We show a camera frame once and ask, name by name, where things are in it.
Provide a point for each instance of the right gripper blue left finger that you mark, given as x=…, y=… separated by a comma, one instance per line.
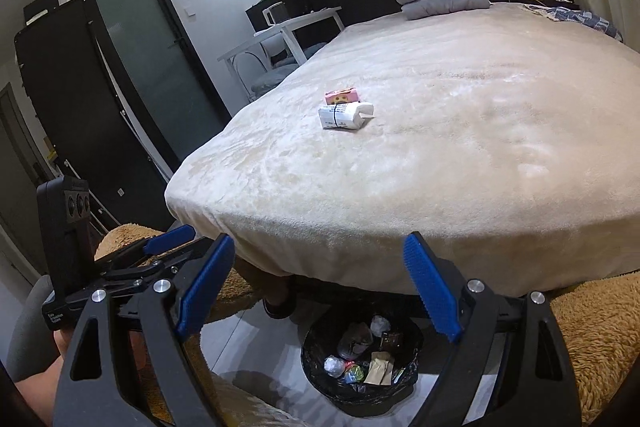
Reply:
x=202, y=280

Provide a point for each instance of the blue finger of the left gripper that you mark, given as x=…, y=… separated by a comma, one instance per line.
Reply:
x=170, y=240

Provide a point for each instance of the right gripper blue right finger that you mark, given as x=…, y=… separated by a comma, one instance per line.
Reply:
x=438, y=283

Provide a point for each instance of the brown snack wrapper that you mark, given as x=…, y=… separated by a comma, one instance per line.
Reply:
x=389, y=341

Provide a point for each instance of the beige paper bag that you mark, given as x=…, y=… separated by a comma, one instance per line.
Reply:
x=380, y=370

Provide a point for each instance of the colourful wrapper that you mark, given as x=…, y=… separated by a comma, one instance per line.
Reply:
x=353, y=373

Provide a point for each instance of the white tissue pack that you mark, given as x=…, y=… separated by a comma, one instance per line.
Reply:
x=348, y=116

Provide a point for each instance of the pink paw print pack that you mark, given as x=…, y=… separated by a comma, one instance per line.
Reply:
x=349, y=95

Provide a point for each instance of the black trash bin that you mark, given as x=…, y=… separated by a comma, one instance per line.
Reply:
x=352, y=334

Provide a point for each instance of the left hand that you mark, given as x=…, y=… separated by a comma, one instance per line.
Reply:
x=39, y=390

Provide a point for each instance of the black wardrobe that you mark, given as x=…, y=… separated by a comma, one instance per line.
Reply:
x=67, y=82

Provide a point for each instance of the brown fuzzy sleeve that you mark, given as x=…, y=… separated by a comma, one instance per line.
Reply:
x=599, y=321

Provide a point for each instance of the dark framed glass door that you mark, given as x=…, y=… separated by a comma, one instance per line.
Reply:
x=160, y=75

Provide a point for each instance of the beige bed blanket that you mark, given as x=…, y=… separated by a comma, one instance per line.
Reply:
x=509, y=141

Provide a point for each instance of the chair with grey cushion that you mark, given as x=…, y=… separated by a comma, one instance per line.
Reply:
x=280, y=57

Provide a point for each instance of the white side table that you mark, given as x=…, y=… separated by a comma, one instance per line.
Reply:
x=287, y=29

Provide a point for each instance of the blue patterned cloth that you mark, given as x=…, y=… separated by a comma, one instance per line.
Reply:
x=585, y=18

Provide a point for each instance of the black tracking camera box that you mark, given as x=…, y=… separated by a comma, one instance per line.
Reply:
x=64, y=217

